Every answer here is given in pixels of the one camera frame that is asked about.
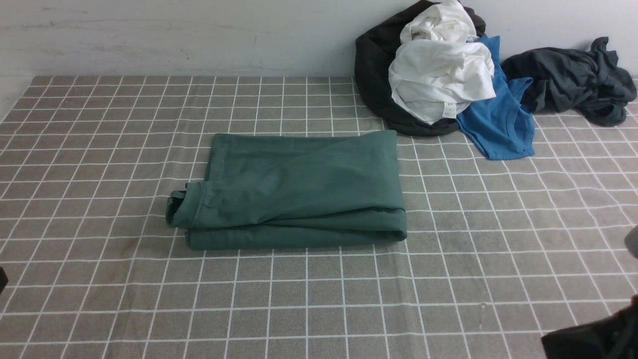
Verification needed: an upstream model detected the green long-sleeved shirt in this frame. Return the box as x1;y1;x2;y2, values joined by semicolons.
165;131;408;250

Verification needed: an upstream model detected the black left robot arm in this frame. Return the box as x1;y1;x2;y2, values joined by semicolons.
0;267;9;295

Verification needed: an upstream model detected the black crumpled garment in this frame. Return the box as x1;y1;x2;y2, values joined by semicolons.
354;0;487;137

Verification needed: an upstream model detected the dark grey crumpled garment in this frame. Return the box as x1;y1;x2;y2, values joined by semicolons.
501;37;637;127

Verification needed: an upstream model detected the blue crumpled shirt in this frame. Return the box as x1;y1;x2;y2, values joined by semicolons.
457;35;535;161

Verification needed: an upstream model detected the white crumpled shirt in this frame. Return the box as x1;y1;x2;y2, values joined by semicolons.
389;0;496;125

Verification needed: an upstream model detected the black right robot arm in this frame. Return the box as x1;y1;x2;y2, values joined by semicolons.
541;295;638;359

